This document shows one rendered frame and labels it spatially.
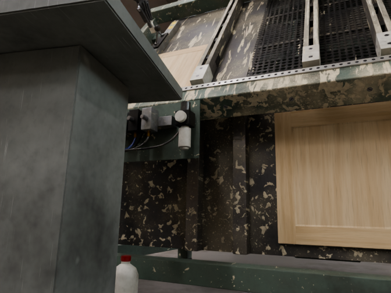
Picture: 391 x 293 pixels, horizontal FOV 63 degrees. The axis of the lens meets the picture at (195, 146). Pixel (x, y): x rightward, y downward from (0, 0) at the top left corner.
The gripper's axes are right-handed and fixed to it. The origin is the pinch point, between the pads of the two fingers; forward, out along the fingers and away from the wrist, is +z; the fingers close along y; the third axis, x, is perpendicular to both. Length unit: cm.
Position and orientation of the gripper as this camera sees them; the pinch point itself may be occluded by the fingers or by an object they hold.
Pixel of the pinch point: (151, 27)
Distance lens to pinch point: 203.1
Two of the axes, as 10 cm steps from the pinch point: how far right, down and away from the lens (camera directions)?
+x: 9.1, -0.6, -4.0
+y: -2.6, 6.7, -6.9
